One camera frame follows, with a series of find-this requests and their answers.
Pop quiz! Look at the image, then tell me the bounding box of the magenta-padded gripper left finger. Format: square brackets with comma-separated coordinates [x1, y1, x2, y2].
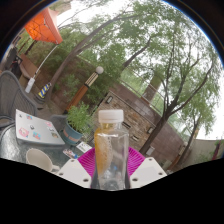
[54, 147, 98, 189]

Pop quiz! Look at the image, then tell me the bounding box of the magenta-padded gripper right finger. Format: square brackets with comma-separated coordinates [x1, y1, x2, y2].
[127, 146, 168, 190]

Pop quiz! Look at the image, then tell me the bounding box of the clear bottle with white cap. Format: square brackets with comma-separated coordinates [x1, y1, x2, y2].
[93, 109, 131, 191]

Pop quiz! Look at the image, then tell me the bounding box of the white ribbed mug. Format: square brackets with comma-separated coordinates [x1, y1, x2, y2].
[25, 148, 61, 174]

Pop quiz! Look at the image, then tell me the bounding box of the large tree with forked trunk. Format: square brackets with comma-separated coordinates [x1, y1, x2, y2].
[116, 0, 224, 156]

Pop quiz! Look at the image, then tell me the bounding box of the green plant in blue pot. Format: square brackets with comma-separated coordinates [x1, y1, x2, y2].
[62, 102, 96, 146]

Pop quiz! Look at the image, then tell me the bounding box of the silver laptop with stickers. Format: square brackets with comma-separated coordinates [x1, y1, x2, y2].
[14, 109, 66, 147]

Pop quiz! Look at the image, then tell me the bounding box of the blue-yellow striped bollard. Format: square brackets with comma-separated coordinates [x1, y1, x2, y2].
[37, 82, 53, 100]

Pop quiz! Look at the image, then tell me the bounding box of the orange canopy with white pole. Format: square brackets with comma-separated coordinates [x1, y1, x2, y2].
[24, 7, 64, 95]

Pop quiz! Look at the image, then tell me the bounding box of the grey wall box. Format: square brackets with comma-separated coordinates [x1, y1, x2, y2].
[145, 145, 155, 157]

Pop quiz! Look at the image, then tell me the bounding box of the wooden lamp post, globe light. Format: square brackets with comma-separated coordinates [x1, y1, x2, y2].
[64, 65, 105, 113]

